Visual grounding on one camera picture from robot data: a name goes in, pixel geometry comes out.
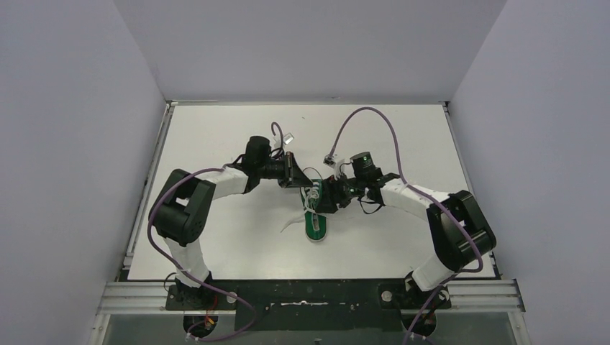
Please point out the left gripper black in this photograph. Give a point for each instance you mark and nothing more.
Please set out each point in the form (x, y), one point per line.
(292, 175)

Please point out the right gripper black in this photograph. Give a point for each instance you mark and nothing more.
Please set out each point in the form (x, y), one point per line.
(329, 200)

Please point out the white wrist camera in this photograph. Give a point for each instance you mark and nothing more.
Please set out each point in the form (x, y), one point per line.
(284, 141)
(337, 163)

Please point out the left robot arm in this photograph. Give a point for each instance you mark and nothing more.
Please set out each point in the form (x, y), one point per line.
(179, 213)

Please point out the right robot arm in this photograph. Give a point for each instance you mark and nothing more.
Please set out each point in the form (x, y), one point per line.
(460, 232)

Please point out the green canvas sneaker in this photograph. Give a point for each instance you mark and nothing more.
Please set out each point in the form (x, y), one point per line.
(323, 219)

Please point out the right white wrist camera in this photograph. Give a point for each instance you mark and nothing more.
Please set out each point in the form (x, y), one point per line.
(337, 163)

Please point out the white shoelace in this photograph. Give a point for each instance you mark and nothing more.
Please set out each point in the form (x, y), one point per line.
(308, 198)

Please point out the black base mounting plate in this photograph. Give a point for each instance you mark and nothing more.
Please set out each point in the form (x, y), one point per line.
(308, 305)

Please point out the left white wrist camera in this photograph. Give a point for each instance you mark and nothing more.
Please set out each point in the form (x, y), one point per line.
(284, 141)

